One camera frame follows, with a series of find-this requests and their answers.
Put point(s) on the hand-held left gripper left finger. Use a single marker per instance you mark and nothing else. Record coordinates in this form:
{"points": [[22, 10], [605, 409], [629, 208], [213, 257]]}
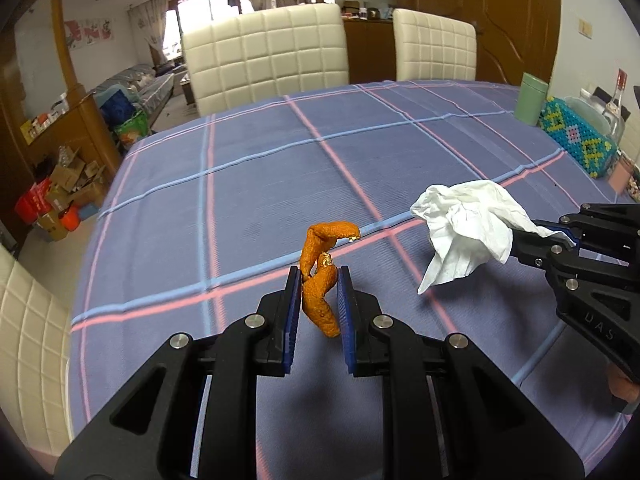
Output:
{"points": [[292, 320]]}

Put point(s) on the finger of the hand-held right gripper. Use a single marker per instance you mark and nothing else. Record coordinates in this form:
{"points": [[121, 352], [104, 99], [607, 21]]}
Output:
{"points": [[610, 225], [542, 251]]}

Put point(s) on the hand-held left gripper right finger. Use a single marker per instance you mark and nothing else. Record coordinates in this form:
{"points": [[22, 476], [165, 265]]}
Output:
{"points": [[345, 320]]}

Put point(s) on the yellow snack wrapper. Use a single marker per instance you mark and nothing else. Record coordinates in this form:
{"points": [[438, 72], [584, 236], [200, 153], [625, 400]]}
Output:
{"points": [[317, 295]]}

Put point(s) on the white tissue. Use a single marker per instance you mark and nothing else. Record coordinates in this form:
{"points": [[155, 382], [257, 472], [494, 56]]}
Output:
{"points": [[465, 225]]}

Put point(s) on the person's right hand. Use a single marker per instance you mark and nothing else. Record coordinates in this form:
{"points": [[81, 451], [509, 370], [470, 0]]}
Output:
{"points": [[625, 387]]}

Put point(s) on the pink box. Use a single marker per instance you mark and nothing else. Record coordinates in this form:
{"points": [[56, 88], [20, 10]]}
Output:
{"points": [[622, 172]]}

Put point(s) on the colourful beaded tissue box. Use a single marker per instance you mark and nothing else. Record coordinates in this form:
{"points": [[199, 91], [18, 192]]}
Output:
{"points": [[577, 142]]}

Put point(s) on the clear plastic container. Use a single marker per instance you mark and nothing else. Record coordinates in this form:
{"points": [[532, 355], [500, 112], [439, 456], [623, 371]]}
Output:
{"points": [[597, 115]]}

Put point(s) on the blue plaid tablecloth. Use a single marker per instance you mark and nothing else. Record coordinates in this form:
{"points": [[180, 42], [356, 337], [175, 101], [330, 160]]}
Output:
{"points": [[250, 200]]}

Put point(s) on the glass bottle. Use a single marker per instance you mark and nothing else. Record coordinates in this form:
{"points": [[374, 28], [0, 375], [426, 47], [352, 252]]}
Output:
{"points": [[619, 95]]}

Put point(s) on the green cup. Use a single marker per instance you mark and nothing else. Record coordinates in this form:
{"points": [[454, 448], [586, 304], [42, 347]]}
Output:
{"points": [[530, 100]]}

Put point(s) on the wooden door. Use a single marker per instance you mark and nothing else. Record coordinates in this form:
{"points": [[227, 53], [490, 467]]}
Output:
{"points": [[510, 20]]}

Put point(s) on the small blue box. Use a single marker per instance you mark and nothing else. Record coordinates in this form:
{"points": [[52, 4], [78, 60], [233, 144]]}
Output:
{"points": [[88, 211]]}

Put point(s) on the cream quilted chair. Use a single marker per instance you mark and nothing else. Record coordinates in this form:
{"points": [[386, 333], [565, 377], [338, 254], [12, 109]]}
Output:
{"points": [[265, 60], [434, 45], [30, 350]]}

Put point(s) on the orange bucket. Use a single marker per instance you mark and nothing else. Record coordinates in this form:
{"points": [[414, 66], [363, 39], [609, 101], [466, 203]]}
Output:
{"points": [[69, 220]]}

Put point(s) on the colourful printed bag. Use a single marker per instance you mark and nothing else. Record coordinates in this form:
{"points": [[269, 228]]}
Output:
{"points": [[132, 130]]}

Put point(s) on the pile of cardboard boxes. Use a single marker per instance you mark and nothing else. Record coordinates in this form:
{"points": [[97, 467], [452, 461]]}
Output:
{"points": [[70, 185]]}

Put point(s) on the wooden sideboard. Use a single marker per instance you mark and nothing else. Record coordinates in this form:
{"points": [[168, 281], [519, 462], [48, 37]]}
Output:
{"points": [[370, 50]]}

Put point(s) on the grey covered sofa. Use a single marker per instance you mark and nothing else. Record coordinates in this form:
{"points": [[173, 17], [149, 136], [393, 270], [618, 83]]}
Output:
{"points": [[145, 87]]}

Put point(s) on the blue bag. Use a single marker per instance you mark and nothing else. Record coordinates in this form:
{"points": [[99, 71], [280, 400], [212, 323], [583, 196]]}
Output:
{"points": [[116, 105]]}

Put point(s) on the red box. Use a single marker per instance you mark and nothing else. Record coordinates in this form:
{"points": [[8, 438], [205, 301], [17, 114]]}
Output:
{"points": [[32, 202]]}

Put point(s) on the wooden partition counter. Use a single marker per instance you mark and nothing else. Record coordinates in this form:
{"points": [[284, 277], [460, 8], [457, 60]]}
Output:
{"points": [[60, 125]]}

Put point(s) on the window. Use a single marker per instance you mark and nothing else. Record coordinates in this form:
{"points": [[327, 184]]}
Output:
{"points": [[210, 15]]}

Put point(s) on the patterned curtain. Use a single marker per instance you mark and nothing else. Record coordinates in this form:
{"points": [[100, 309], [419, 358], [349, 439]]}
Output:
{"points": [[150, 30]]}

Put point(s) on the wall switch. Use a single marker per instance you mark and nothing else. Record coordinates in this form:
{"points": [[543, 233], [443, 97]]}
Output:
{"points": [[585, 28]]}

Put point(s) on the wall poster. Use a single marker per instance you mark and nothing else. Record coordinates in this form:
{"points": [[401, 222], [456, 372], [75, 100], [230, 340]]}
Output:
{"points": [[89, 32]]}

